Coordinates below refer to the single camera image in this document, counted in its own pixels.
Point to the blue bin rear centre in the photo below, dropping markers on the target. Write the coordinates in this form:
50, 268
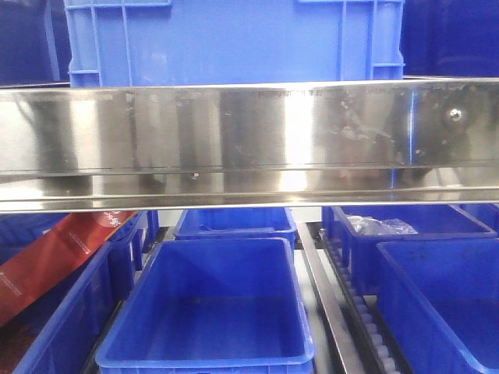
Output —
249, 222

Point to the blue bin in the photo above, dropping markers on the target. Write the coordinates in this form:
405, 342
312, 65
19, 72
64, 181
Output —
213, 306
359, 253
439, 301
58, 332
249, 222

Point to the blue bin front centre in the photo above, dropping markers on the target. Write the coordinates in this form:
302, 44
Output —
213, 306

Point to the stainless steel shelf beam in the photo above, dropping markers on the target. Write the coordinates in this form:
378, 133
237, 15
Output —
410, 141

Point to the blue bin rear right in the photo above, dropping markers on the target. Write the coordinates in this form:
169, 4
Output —
359, 253

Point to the large blue crate upper shelf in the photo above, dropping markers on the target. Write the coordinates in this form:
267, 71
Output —
178, 43

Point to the blue bin front right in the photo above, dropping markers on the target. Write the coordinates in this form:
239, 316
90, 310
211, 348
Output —
439, 301

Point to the blue bin front left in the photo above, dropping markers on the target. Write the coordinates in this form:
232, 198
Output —
58, 332

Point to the clear plastic bag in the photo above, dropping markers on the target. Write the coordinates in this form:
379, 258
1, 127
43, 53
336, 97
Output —
372, 226

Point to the red foil package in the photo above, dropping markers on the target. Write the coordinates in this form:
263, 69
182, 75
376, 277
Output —
50, 259

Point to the dark blue crate upper right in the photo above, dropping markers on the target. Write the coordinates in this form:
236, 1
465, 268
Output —
450, 38

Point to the dark blue crate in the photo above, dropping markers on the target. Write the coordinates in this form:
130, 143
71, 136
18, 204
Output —
450, 38
34, 43

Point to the dark blue crate upper left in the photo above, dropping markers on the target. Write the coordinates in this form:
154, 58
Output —
34, 43

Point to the steel divider rail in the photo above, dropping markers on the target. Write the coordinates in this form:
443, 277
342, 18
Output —
343, 354

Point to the roller track rail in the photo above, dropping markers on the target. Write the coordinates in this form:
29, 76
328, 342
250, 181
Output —
376, 347

